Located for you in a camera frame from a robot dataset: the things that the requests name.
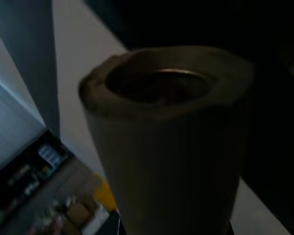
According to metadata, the grey handled white brush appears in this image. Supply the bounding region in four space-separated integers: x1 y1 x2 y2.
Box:
78 46 257 235

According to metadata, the yellow object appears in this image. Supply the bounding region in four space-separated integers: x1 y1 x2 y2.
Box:
92 172 119 213

